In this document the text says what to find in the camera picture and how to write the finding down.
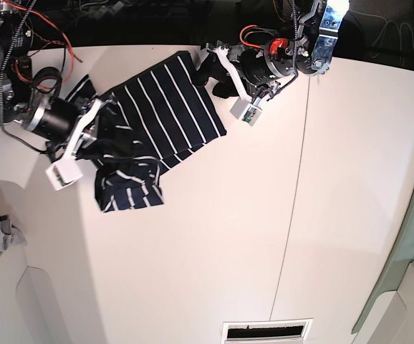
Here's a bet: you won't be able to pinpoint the navy white striped t-shirt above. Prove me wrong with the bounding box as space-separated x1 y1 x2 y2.
67 51 227 213

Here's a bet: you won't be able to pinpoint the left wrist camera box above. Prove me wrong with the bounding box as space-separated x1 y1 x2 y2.
230 97 262 126

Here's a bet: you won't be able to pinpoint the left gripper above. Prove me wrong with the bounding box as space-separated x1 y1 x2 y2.
194 37 299 100

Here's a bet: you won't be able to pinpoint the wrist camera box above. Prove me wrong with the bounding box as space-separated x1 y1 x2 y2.
230 97 262 126
46 159 83 191

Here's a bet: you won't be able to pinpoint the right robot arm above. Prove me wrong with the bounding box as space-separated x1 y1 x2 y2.
0 1 136 165

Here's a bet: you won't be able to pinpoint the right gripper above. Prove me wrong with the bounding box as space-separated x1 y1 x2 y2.
22 96 135 165

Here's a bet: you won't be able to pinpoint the white cables in background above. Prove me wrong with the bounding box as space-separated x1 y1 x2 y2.
350 10 414 54

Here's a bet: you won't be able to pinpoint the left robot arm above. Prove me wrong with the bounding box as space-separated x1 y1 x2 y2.
193 1 350 102

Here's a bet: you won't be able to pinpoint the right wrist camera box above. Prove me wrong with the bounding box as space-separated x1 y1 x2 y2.
46 159 83 191

